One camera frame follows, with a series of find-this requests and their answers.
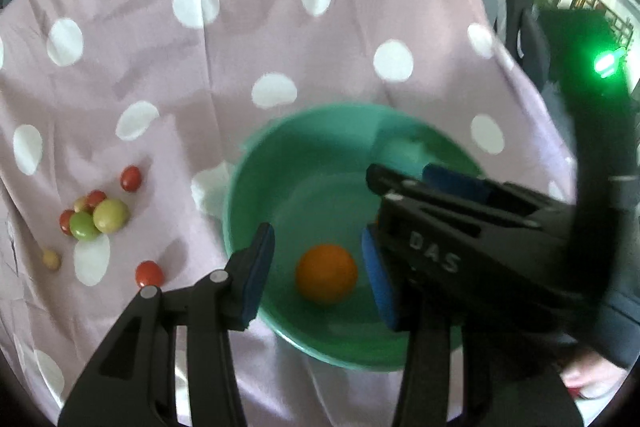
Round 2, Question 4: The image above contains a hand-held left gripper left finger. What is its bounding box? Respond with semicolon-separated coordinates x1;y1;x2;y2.
57;223;277;427

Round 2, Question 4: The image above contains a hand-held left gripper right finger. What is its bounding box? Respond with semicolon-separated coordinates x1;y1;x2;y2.
361;229;583;427

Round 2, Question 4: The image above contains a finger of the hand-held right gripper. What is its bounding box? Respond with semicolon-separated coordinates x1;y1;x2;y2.
366;164;601;339
422;163;576;230

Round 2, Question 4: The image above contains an orange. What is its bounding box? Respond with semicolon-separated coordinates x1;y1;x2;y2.
295;244;359;305

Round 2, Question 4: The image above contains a green plastic bowl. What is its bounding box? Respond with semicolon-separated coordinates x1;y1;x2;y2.
222;103;488;373

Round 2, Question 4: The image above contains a green round fruit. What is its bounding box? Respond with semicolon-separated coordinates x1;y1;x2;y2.
69;211;101;242

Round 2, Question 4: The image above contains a person's right hand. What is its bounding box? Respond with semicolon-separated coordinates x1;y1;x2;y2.
560;352;628;403

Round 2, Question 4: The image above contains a black jacket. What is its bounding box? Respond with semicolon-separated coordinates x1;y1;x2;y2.
502;0;551;82

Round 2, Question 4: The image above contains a pink polka dot blanket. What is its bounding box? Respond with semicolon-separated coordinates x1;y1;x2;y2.
0;0;581;427

